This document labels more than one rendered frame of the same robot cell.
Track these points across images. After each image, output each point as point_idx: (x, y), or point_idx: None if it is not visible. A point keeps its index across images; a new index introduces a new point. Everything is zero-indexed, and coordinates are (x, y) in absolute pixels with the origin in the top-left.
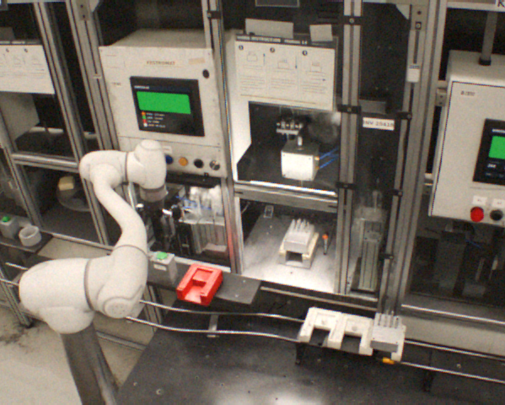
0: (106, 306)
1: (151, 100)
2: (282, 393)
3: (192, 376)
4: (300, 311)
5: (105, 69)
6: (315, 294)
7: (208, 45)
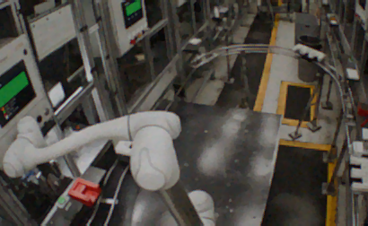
0: (179, 124)
1: (4, 93)
2: None
3: (136, 224)
4: None
5: None
6: (106, 145)
7: (21, 32)
